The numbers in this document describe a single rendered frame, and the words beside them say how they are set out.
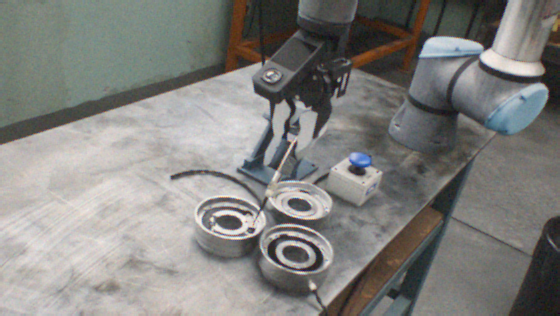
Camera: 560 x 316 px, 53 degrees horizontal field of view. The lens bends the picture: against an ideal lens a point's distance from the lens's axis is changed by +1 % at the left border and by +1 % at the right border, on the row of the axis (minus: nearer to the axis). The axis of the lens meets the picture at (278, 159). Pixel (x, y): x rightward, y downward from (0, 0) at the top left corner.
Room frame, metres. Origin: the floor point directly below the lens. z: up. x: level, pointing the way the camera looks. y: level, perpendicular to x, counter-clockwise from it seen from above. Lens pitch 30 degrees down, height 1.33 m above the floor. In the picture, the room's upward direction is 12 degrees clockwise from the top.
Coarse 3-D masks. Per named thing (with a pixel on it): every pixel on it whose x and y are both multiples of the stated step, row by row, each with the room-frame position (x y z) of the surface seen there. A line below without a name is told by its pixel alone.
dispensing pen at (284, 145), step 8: (296, 136) 0.74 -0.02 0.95; (280, 144) 0.72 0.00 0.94; (288, 144) 0.72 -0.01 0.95; (280, 152) 0.71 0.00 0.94; (272, 160) 0.71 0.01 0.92; (280, 160) 0.71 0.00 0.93; (272, 168) 0.70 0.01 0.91; (280, 176) 0.71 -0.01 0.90; (272, 184) 0.70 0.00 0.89; (272, 192) 0.70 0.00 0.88; (264, 200) 0.69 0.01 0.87; (256, 216) 0.68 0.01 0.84
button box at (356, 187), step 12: (336, 168) 0.86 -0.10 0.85; (348, 168) 0.87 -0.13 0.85; (372, 168) 0.89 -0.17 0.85; (336, 180) 0.85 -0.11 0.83; (348, 180) 0.84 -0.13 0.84; (360, 180) 0.84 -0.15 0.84; (372, 180) 0.85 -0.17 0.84; (336, 192) 0.85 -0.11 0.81; (348, 192) 0.84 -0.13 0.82; (360, 192) 0.83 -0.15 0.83; (372, 192) 0.87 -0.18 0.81; (360, 204) 0.83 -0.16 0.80
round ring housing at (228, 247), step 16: (208, 208) 0.69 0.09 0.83; (240, 208) 0.71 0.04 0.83; (256, 208) 0.70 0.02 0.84; (224, 224) 0.69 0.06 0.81; (240, 224) 0.68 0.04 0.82; (256, 224) 0.68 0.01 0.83; (208, 240) 0.62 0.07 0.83; (224, 240) 0.62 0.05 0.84; (240, 240) 0.62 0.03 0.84; (256, 240) 0.64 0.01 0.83; (224, 256) 0.62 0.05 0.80; (240, 256) 0.63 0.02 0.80
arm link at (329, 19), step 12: (300, 0) 0.74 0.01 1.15; (312, 0) 0.72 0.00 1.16; (324, 0) 0.71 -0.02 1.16; (336, 0) 0.71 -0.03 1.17; (348, 0) 0.72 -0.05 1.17; (312, 12) 0.72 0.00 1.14; (324, 12) 0.71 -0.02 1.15; (336, 12) 0.71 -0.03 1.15; (348, 12) 0.72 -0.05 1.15; (336, 24) 0.72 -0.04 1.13
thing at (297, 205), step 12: (276, 192) 0.77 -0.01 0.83; (312, 192) 0.79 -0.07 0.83; (324, 192) 0.78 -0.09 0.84; (288, 204) 0.76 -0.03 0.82; (300, 204) 0.77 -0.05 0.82; (312, 204) 0.76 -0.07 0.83; (324, 204) 0.77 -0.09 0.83; (276, 216) 0.71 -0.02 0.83; (288, 216) 0.70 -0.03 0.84; (300, 216) 0.70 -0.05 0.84; (324, 216) 0.72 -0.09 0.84; (312, 228) 0.71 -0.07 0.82
